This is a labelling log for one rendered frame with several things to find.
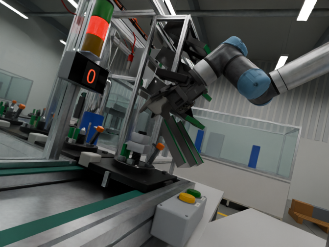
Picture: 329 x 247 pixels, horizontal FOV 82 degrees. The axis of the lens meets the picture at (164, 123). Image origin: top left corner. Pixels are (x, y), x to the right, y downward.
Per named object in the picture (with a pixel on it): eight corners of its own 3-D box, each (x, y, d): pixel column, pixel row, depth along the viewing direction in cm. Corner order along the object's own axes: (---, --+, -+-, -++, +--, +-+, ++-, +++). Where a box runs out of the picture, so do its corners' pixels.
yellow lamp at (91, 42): (103, 60, 54) (107, 43, 54) (89, 50, 49) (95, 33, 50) (89, 58, 56) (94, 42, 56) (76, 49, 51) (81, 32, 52)
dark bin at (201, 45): (212, 62, 93) (222, 49, 92) (203, 48, 82) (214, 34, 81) (175, 43, 108) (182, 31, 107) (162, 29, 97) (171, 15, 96)
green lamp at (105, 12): (112, 26, 54) (117, 11, 55) (101, 14, 50) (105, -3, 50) (99, 26, 56) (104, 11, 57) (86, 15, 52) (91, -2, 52)
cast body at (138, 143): (148, 154, 64) (153, 134, 65) (142, 154, 60) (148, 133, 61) (128, 148, 68) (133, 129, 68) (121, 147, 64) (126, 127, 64)
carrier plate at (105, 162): (176, 182, 69) (177, 176, 69) (145, 192, 47) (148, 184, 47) (123, 162, 79) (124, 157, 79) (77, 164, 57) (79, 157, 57)
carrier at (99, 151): (120, 161, 79) (128, 132, 80) (73, 162, 57) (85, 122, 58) (78, 146, 89) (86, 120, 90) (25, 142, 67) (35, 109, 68)
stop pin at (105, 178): (107, 186, 52) (111, 172, 52) (105, 187, 50) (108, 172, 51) (104, 185, 52) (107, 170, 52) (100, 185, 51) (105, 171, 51)
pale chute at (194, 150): (197, 166, 103) (203, 162, 101) (186, 166, 92) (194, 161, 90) (175, 124, 115) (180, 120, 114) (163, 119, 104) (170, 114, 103)
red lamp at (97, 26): (107, 43, 54) (112, 27, 54) (95, 32, 50) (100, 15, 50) (94, 42, 56) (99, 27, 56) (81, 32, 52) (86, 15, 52)
